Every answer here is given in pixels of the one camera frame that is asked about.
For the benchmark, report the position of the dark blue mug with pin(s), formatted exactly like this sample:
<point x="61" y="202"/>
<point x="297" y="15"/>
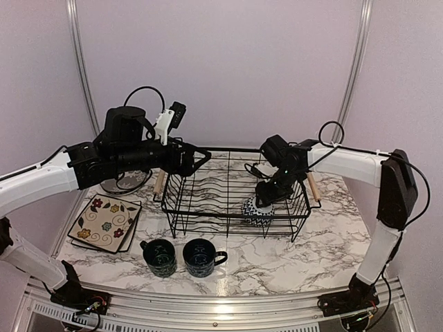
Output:
<point x="160" y="257"/>
<point x="201" y="257"/>

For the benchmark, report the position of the front aluminium rail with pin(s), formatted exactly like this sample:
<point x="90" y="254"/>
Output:
<point x="144" y="311"/>

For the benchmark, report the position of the grey reindeer round plate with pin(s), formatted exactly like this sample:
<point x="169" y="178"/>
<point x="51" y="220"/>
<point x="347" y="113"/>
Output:
<point x="126" y="183"/>

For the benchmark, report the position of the dark blue mug front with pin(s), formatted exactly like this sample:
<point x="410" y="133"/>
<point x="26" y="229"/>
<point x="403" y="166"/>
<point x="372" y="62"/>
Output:
<point x="201" y="257"/>

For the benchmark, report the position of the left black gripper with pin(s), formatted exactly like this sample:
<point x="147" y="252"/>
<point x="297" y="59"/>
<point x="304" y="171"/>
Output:
<point x="185" y="167"/>

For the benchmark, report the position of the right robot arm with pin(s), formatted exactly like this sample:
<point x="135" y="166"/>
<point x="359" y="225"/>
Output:
<point x="391" y="173"/>

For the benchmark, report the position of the blue white patterned bowl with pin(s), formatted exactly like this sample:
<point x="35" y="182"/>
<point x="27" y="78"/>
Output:
<point x="257" y="216"/>

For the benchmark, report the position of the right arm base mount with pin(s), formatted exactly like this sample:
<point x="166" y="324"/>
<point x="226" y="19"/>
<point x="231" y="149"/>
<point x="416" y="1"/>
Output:
<point x="346" y="307"/>

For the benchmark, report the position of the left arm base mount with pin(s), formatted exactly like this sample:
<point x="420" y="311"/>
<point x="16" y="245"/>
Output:
<point x="92" y="302"/>

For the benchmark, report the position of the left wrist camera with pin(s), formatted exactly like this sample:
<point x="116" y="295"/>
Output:
<point x="168" y="120"/>

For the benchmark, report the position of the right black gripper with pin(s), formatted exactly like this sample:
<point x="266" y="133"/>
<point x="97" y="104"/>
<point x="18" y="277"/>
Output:
<point x="267" y="196"/>

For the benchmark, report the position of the black wire dish rack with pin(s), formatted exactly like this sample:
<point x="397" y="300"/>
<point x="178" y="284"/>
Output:
<point x="212" y="200"/>

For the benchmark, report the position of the floral square plate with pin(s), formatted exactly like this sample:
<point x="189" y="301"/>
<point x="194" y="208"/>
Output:
<point x="102" y="221"/>

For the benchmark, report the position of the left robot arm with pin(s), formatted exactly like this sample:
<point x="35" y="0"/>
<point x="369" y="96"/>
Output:
<point x="129" y="142"/>

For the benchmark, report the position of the left aluminium frame post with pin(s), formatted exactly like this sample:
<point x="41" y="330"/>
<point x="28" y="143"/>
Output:
<point x="74" y="25"/>

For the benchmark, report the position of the right aluminium frame post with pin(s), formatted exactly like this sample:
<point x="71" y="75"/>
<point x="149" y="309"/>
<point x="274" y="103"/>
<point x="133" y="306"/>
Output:
<point x="357" y="60"/>

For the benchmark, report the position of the white square plate black rim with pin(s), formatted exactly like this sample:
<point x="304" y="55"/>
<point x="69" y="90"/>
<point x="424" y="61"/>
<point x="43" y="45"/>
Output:
<point x="129" y="235"/>

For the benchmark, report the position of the aluminium frame post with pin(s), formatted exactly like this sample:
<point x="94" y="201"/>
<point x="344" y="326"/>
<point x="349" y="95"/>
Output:
<point x="74" y="25"/>
<point x="357" y="60"/>

